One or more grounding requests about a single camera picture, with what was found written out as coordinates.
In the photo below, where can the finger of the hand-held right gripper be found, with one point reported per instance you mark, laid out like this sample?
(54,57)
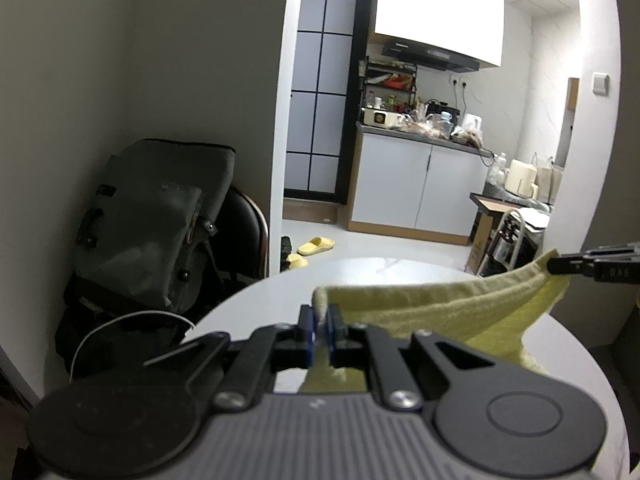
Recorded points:
(615,250)
(567,265)

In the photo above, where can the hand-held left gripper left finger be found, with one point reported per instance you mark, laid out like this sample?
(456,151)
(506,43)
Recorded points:
(311,332)

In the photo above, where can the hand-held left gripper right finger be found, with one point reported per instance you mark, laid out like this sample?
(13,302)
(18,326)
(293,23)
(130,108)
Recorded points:
(331,332)

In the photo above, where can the yellow towel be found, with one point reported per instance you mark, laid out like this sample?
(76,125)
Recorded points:
(450,305)

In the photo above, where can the dark glass bottle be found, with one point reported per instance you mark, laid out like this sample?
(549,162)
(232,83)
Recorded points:
(502,242)

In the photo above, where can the yellow slipper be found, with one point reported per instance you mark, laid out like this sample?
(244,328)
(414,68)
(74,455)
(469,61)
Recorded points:
(316,246)
(296,261)

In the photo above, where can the black shoe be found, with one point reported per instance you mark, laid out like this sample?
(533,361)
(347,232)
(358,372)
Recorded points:
(285,252)

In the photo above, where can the white shopping bag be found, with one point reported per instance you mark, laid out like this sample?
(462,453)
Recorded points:
(550,182)

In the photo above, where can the wooden framed board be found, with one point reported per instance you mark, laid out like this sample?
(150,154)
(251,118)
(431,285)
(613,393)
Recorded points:
(495,204)

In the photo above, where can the clear plastic bottles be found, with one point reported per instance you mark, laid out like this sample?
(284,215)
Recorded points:
(497,169)

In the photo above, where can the black chair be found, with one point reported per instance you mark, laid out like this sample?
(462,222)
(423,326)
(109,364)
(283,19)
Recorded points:
(245,230)

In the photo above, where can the white kitchen base cabinet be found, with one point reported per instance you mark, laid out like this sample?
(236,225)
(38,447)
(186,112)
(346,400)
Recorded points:
(415,185)

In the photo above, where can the white electric kettle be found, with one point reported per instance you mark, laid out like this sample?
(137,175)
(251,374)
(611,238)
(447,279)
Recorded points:
(472,123)

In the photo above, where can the clear jug with blue cap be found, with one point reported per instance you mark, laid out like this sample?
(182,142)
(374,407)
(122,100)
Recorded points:
(446,122)

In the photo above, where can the black bag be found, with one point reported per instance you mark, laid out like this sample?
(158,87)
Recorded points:
(115,330)

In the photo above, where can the grey backpack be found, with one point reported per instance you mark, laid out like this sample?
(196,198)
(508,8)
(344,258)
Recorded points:
(150,220)

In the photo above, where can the black countertop appliance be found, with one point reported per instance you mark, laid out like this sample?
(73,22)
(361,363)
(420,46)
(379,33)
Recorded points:
(442,106)

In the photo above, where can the cream countertop appliance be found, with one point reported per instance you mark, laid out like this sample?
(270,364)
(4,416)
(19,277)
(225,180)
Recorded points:
(382,118)

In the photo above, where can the black framed glass door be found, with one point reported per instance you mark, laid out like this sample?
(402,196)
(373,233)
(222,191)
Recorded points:
(320,90)

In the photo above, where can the black range hood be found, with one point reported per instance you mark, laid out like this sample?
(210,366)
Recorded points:
(430,55)

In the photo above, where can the black spice rack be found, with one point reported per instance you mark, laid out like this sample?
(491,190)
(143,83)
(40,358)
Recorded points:
(390,82)

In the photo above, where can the white wall switch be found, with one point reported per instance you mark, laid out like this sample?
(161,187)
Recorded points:
(600,83)

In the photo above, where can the white wall cabinet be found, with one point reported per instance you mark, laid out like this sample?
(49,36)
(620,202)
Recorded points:
(440,5)

